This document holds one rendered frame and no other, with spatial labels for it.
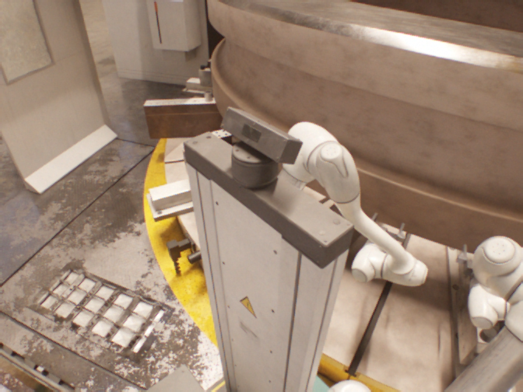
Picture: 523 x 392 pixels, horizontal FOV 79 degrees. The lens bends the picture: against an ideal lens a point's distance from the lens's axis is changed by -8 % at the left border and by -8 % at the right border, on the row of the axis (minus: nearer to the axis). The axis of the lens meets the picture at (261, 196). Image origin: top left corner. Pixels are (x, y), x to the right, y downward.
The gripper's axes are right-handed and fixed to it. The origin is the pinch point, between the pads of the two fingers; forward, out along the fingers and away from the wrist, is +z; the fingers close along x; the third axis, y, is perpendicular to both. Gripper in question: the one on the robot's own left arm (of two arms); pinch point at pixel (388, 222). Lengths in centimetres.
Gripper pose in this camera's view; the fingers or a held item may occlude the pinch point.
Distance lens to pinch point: 172.9
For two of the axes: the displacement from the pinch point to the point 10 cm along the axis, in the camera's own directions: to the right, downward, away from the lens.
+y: 0.0, 7.8, 6.3
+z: 5.5, -5.2, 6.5
